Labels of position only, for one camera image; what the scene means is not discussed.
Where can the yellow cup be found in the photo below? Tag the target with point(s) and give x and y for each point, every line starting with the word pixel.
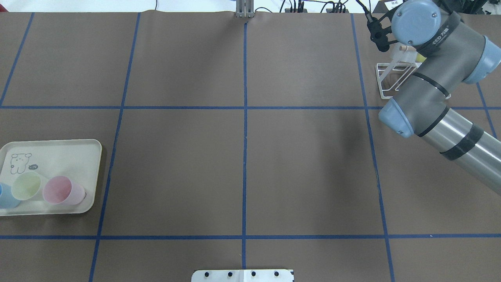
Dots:
pixel 420 58

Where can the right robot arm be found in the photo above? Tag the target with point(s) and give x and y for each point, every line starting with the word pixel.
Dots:
pixel 454 54

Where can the pink cup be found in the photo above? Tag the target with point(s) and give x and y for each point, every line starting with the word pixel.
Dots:
pixel 62 190

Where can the pale green cup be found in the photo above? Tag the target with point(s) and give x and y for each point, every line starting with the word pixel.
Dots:
pixel 29 186

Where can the cream plastic tray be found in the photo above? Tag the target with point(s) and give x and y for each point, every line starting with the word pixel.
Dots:
pixel 77 159

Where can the white wire cup rack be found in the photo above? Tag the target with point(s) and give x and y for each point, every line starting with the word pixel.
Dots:
pixel 391 76

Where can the aluminium frame post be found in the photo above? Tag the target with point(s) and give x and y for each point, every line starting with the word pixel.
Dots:
pixel 245 8

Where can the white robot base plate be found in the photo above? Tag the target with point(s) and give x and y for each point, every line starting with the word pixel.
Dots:
pixel 244 275

